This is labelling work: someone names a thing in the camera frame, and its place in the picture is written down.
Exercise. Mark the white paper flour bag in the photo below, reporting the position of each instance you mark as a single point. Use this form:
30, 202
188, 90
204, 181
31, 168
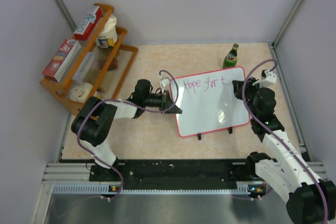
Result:
108, 36

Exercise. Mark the red white lower box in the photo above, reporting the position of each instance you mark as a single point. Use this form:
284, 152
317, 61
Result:
61, 60

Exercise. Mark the orange wooden shelf rack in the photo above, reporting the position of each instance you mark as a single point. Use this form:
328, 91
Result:
80, 66

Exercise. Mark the brown wrapped package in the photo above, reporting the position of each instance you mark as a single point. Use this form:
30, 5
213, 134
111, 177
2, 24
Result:
113, 64

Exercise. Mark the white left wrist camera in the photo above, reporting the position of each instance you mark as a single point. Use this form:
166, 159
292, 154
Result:
165, 82

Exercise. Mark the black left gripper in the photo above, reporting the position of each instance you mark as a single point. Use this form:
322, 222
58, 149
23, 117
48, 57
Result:
166, 103

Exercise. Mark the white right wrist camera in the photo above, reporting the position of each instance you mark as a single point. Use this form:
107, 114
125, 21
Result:
268, 78

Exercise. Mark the white crumpled bag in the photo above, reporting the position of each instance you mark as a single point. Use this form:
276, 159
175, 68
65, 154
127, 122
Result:
80, 93

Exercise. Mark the green glass bottle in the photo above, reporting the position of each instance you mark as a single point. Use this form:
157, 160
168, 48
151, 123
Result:
230, 59

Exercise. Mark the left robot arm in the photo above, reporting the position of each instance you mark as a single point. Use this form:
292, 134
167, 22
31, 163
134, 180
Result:
92, 124

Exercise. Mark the red white box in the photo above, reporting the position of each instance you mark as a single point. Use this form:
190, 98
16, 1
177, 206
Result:
61, 60
88, 23

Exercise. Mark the red white upper box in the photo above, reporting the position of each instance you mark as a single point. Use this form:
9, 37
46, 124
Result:
88, 23

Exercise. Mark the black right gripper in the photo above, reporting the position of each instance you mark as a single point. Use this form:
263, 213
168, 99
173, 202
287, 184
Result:
239, 86

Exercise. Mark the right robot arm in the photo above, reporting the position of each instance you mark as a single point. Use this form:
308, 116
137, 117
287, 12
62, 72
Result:
308, 198

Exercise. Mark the aluminium rail with black base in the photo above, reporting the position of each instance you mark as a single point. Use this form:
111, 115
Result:
253, 176

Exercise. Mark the pink framed whiteboard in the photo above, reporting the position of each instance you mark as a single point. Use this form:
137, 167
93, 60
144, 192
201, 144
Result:
207, 104

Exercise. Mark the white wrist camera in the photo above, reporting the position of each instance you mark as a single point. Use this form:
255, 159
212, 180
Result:
268, 78
165, 82

